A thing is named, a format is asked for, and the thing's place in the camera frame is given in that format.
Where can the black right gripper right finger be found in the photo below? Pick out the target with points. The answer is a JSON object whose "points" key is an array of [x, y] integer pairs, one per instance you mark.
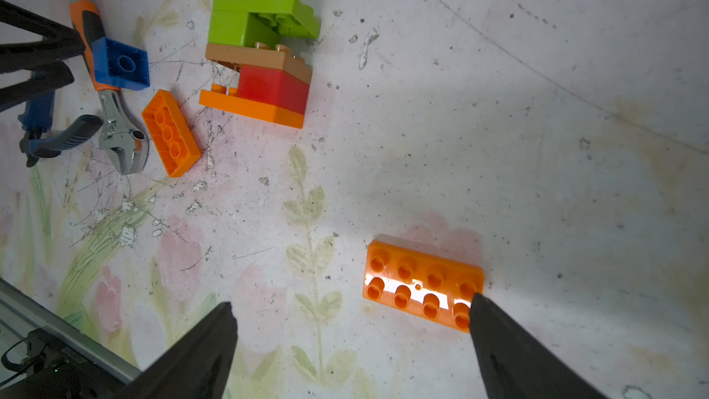
{"points": [[513, 364]]}

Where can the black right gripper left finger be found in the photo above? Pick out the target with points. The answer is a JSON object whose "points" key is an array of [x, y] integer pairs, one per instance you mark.
{"points": [[197, 366]]}

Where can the small blue lego brick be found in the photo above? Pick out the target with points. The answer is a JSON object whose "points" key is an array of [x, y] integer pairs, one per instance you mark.
{"points": [[120, 65]]}

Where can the orange lego brick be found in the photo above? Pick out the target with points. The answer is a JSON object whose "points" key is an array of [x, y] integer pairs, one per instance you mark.
{"points": [[429, 287], [225, 99], [171, 136]]}

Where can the green long lego brick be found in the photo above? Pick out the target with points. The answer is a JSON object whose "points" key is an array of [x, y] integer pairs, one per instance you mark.
{"points": [[245, 23]]}

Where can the tan lego plate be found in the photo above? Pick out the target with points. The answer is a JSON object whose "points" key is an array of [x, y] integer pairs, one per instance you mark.
{"points": [[280, 58]]}

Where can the red lego brick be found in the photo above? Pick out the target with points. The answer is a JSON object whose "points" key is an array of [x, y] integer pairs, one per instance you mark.
{"points": [[274, 87]]}

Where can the orange handled tool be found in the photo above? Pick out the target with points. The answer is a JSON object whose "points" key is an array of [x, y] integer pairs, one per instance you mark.
{"points": [[125, 144]]}

